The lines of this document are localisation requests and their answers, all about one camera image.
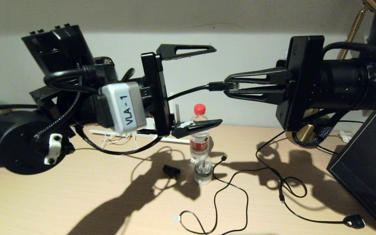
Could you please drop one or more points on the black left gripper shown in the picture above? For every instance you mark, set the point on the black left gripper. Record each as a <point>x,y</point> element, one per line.
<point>157,94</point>

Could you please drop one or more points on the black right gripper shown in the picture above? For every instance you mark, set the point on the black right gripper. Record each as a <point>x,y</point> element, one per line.
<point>305,81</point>

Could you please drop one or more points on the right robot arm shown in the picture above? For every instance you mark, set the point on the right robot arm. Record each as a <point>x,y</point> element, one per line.
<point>354,85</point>

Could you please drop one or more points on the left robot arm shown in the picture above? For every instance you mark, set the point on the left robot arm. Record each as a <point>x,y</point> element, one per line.
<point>18,143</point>

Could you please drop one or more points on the white router with antennas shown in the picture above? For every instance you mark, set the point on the white router with antennas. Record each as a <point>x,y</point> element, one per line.
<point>175,140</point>

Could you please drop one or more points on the water bottle red cap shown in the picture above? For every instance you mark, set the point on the water bottle red cap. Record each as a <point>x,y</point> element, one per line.
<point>199,143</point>

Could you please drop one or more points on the brass desk lamp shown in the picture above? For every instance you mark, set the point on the brass desk lamp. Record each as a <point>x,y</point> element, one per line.
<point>305,138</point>

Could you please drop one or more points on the small black clip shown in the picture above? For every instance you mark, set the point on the small black clip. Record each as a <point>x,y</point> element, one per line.
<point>171,170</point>

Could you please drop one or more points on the small white crumpled item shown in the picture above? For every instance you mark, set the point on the small white crumpled item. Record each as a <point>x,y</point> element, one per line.
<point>343,136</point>

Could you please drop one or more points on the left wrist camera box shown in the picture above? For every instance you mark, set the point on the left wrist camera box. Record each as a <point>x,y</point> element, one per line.
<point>124,106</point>

